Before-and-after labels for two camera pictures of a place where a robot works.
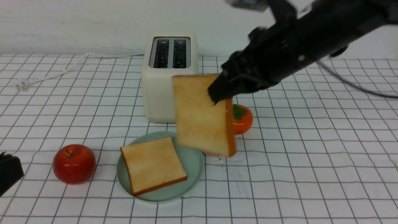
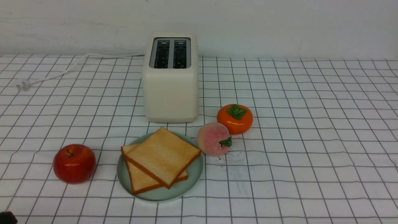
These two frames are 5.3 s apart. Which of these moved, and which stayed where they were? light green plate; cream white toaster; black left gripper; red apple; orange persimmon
Moved: black left gripper
Stayed: light green plate; red apple; orange persimmon; cream white toaster
